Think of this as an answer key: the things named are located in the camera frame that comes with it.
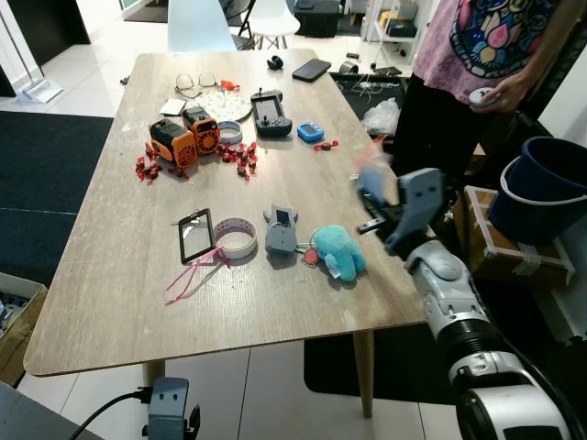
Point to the black smartphone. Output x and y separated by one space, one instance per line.
312 70

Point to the wooden table leg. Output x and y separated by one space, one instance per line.
154 369
364 371

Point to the light blue chair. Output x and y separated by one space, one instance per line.
202 26

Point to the white tape roll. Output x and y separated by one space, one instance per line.
240 247

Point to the pink ribbon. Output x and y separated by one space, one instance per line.
188 280

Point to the white chair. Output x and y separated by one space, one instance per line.
275 16

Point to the black remote controller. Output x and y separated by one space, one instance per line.
271 115

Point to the red wrapped candy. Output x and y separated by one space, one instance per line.
174 171
145 171
227 151
248 160
326 145

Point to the wooden crate with white trim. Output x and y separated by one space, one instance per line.
500 252

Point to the black rectangular frame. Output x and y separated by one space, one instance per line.
183 238

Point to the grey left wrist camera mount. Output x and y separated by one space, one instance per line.
171 408

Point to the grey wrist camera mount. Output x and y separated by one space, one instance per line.
171 408
419 202

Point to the grey handheld device with screen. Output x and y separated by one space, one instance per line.
281 234

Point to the cardboard box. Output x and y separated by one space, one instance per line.
14 330

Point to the person in pink shirt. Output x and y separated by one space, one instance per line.
459 55

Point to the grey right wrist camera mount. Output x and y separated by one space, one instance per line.
419 202

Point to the black case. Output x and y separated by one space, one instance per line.
317 18

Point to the small black object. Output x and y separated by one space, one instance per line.
275 61

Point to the white card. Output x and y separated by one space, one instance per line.
173 106

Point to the clear plastic bag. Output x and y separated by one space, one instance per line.
383 117

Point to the orange and black device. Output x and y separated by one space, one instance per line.
202 130
171 144

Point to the blue timer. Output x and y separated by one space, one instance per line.
310 133

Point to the white round plate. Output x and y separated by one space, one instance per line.
225 105

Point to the small white round device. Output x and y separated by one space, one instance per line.
481 94

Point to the dark blue bucket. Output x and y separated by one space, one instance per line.
541 197

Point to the white floor stand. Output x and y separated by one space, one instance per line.
37 90

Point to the black rug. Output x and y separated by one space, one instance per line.
46 192

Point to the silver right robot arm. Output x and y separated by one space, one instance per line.
463 316

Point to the person's hand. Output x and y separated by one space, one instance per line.
512 93

